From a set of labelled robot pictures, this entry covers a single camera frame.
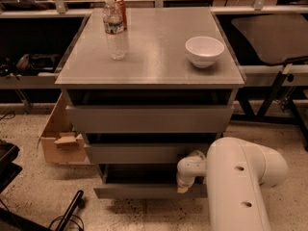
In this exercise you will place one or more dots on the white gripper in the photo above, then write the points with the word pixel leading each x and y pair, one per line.
pixel 184 181

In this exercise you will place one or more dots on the grey bottom drawer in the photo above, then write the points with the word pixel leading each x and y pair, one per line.
pixel 147 181

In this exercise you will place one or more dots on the grey drawer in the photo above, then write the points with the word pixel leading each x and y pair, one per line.
pixel 147 181
pixel 142 153
pixel 205 119

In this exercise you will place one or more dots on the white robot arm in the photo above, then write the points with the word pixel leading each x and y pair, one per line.
pixel 234 171

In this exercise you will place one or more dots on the grey top drawer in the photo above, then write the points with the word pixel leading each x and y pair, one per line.
pixel 205 119

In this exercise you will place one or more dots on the grey drawer cabinet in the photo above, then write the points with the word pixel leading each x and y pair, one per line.
pixel 156 71

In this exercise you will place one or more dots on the grey middle drawer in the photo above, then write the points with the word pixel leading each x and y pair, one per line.
pixel 142 153

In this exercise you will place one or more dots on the brown cardboard box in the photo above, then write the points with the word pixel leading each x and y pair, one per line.
pixel 61 144

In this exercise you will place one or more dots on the white ceramic bowl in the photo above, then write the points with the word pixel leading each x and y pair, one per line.
pixel 204 51

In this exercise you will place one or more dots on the black equipment left floor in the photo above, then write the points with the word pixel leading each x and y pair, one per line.
pixel 38 203

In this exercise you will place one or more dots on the clear plastic water bottle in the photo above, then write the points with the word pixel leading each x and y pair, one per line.
pixel 114 29

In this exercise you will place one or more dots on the black office chair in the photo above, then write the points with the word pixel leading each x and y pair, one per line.
pixel 271 50

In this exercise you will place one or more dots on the dark headphones on shelf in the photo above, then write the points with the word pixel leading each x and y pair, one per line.
pixel 30 65

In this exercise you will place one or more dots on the red soda can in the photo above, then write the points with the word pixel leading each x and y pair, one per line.
pixel 122 6

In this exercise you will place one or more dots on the metal shelf frame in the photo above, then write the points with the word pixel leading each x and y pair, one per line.
pixel 47 27

